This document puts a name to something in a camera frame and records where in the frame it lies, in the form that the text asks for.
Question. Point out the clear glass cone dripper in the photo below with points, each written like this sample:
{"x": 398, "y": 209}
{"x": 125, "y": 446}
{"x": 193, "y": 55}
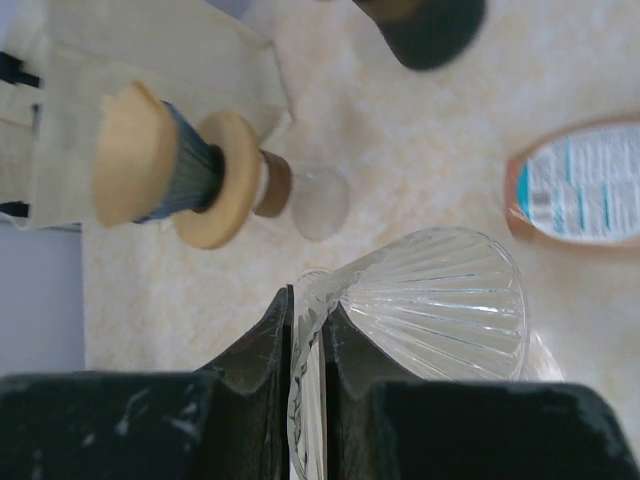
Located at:
{"x": 443, "y": 303}

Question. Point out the brown paper coffee filter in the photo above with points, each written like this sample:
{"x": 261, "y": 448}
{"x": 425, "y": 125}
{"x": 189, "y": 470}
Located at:
{"x": 136, "y": 143}

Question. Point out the beige canvas tote bag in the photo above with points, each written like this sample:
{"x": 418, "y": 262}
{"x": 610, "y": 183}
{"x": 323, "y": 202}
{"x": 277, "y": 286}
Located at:
{"x": 95, "y": 96}

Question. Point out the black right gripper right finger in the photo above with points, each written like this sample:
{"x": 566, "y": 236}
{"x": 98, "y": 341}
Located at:
{"x": 385, "y": 423}

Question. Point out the clear glass server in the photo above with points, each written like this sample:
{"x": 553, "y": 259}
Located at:
{"x": 301, "y": 198}

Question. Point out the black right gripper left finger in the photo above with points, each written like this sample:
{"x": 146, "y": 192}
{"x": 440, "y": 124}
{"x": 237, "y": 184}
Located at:
{"x": 224, "y": 420}

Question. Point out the dark flask with red cap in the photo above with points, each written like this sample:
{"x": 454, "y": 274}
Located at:
{"x": 426, "y": 34}

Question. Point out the clear pink lotion bottle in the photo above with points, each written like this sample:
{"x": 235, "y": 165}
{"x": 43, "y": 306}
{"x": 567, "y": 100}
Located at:
{"x": 577, "y": 186}

